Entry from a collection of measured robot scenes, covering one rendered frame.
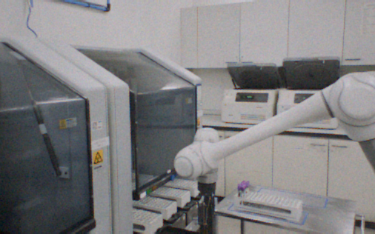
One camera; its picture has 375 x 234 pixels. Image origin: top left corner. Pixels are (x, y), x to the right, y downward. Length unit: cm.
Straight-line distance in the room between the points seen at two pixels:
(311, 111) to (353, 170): 243
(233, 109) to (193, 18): 120
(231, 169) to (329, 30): 171
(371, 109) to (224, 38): 316
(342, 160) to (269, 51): 131
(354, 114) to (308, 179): 271
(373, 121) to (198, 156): 52
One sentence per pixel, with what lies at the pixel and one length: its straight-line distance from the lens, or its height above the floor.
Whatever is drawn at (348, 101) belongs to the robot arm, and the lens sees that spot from 100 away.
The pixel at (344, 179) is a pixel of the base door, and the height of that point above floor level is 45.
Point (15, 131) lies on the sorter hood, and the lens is 100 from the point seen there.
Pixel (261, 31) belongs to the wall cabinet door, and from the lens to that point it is 392.
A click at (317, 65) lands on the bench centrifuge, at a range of 375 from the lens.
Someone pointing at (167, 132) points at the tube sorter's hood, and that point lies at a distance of 164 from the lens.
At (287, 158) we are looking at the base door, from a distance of 366.
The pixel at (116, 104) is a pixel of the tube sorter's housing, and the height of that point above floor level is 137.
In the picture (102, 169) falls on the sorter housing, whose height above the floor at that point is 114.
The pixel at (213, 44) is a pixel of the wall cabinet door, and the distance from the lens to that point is 408.
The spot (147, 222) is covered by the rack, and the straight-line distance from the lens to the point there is 153.
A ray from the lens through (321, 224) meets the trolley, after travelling 170.
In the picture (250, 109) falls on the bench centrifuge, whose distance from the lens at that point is 366.
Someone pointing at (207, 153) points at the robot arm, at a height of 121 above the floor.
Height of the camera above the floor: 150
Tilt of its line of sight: 8 degrees down
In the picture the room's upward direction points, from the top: 1 degrees counter-clockwise
